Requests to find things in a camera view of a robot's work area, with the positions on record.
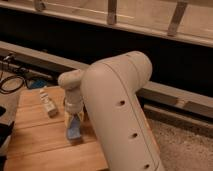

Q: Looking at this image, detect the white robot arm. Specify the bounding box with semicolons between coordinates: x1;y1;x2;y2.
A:
58;51;165;171

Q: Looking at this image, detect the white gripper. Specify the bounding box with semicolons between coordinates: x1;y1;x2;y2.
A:
64;101;84;127

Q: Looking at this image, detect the black cable loop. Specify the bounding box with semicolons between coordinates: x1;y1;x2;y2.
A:
0;74;26;95

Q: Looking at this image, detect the dark object at left edge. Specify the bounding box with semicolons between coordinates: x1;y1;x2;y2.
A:
0;105;16;171

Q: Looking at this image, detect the blue object on floor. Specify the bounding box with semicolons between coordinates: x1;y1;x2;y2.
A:
29;79;47;89

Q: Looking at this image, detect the small white bottle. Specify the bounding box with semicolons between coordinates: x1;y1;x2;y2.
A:
39;88;58;118

